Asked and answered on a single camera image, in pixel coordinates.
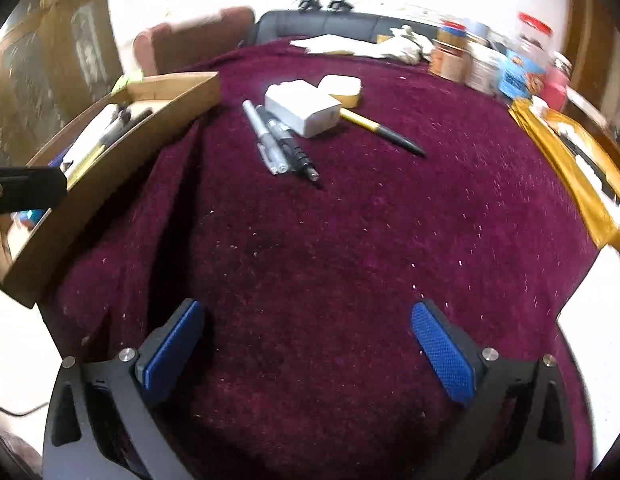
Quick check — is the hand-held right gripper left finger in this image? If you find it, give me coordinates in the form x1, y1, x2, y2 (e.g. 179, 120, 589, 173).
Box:
42, 299, 207, 480

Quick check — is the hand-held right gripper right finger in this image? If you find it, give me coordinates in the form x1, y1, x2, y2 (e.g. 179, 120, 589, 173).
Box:
411, 299, 578, 480

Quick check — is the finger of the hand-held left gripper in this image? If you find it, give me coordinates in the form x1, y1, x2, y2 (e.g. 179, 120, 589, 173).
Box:
0, 166, 69, 216

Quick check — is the white barcode label tube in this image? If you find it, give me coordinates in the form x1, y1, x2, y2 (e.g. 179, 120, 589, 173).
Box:
64, 104, 122, 166

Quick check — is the brown cardboard box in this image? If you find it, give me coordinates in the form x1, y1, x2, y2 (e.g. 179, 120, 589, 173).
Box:
0, 71, 222, 310

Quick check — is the yellow pen black tip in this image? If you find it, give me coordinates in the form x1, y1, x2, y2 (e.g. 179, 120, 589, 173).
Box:
339, 108, 426, 157

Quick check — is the silver grey capped pen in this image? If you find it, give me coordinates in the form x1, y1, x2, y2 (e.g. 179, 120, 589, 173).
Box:
241, 100, 282, 176

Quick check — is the white charger block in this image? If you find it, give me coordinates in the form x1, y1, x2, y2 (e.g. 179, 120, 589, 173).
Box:
264, 81, 343, 139

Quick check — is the wooden glass door cabinet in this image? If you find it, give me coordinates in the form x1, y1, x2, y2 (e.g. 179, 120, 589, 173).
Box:
0, 0, 124, 171

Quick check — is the green patterned blanket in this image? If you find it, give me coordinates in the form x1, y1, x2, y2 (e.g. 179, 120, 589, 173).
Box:
112, 72, 144, 94

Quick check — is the maroon velvet tablecloth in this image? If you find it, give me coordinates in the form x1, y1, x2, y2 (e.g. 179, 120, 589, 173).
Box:
37, 40, 607, 480

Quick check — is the gold yellow tray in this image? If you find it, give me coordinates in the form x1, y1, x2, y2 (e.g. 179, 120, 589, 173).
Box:
508, 97, 620, 250

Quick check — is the brown armchair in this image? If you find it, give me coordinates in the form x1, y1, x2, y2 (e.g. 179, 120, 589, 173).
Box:
133, 6, 256, 75

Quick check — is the cream yellow box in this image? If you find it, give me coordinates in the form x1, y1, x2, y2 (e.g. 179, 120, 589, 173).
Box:
317, 75, 364, 110

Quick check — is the white plastic tub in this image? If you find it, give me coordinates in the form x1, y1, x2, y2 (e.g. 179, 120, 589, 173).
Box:
465, 42, 506, 95

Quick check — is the amber jar tan label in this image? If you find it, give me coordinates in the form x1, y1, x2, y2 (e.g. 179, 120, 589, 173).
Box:
428, 45, 472, 84

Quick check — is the pink bottle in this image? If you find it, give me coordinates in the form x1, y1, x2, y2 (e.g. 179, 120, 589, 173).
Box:
542, 51, 574, 111

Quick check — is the white cotton glove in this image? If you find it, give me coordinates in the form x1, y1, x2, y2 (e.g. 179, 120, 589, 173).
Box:
380, 40, 424, 65
390, 25, 436, 57

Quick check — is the clear jar red lid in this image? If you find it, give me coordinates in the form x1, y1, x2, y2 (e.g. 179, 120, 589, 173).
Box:
500, 11, 554, 101

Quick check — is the brown jar blue lid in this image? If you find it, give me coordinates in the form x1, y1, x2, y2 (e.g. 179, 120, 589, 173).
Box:
436, 22, 473, 50

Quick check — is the grey blue cup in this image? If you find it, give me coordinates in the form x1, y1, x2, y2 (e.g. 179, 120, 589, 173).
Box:
462, 19, 491, 44

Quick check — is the white plastic bag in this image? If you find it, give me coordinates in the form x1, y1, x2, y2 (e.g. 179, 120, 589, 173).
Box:
290, 34, 387, 57

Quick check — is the black leather sofa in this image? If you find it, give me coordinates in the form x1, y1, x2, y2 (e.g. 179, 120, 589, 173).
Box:
252, 9, 442, 47

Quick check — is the black cable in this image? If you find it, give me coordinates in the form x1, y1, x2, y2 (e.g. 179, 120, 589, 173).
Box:
0, 399, 53, 418

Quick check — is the wooden door frame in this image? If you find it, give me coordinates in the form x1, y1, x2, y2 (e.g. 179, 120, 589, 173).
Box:
565, 0, 620, 122

